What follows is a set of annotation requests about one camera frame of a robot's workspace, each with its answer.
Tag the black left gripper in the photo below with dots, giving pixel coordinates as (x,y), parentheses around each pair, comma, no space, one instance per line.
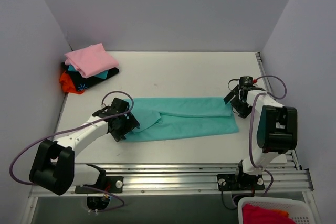
(125,125)

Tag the teal t shirt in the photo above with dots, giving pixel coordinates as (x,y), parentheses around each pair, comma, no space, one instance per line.
(179,118)

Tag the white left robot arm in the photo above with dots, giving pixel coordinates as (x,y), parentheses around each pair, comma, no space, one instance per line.
(54,166)

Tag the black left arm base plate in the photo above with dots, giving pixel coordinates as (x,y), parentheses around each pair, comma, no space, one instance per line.
(111,184)

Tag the white plastic laundry basket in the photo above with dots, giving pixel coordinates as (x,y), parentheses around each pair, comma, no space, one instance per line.
(298,212)

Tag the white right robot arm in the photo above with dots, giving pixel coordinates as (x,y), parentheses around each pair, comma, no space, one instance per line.
(273,128)

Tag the aluminium table frame rails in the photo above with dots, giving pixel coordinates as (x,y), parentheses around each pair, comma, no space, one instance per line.
(166,181)

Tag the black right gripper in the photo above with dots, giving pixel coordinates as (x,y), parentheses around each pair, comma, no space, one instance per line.
(237,100)

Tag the pink folded t shirt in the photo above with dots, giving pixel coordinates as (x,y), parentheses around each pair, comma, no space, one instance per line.
(91,60)

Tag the magenta t shirt in basket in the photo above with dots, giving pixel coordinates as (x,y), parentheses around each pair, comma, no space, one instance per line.
(257,215)

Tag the orange folded t shirt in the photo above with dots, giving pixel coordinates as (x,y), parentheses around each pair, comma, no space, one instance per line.
(67,84)

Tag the orange garment in basket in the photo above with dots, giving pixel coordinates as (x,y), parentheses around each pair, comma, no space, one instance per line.
(284,214)

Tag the black folded patterned t shirt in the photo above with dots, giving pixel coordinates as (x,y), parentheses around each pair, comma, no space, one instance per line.
(82,83)

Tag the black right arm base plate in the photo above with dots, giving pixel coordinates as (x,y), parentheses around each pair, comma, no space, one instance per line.
(231,182)

